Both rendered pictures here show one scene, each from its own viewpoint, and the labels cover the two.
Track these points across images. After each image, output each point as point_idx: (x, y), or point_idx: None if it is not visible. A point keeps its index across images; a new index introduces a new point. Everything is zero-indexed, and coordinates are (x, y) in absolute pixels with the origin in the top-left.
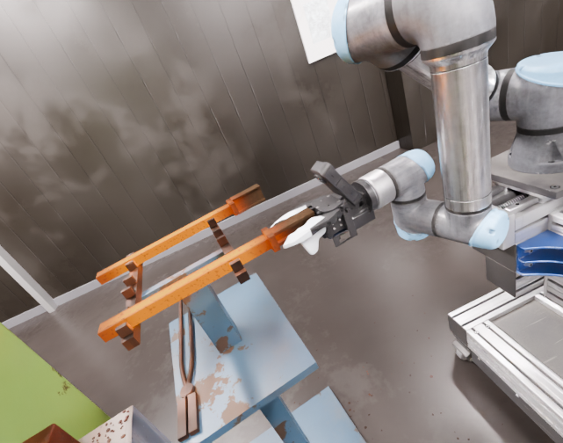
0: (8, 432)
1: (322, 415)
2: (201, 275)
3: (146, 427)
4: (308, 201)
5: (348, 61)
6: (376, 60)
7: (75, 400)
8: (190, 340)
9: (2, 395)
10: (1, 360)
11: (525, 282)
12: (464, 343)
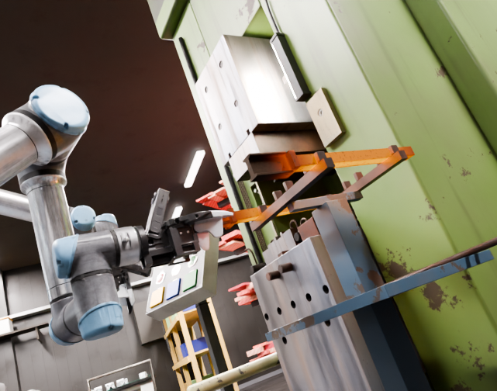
0: (377, 212)
1: None
2: None
3: (310, 250)
4: (188, 214)
5: (81, 129)
6: (67, 147)
7: (432, 231)
8: (413, 271)
9: (382, 195)
10: (391, 177)
11: None
12: None
